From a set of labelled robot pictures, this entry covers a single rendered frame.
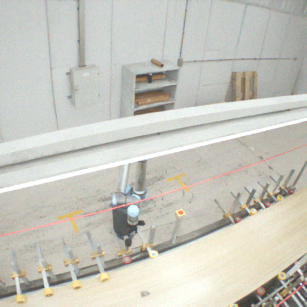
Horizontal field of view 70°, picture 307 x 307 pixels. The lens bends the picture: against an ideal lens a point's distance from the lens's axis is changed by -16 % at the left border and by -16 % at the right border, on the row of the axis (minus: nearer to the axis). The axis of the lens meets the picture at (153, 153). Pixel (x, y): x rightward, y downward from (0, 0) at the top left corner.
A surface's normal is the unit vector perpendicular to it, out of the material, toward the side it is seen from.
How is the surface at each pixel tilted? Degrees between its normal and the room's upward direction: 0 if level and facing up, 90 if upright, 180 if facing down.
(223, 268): 0
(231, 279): 0
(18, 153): 90
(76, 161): 61
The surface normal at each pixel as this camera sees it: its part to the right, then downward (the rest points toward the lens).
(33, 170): 0.40, 0.14
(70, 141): 0.42, 0.59
